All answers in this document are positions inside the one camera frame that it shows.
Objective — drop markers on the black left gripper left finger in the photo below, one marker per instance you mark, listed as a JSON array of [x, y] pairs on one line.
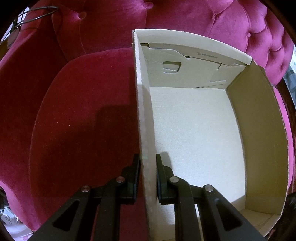
[[93, 213]]

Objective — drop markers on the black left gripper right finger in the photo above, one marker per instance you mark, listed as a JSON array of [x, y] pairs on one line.
[[201, 213]]

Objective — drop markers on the cardboard box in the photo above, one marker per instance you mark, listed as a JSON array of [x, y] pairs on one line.
[[211, 113]]

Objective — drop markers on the magenta tufted velvet armchair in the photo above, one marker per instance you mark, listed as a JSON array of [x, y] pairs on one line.
[[69, 98]]

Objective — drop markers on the grey plaid cloth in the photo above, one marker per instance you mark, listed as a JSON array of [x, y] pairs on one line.
[[289, 76]]

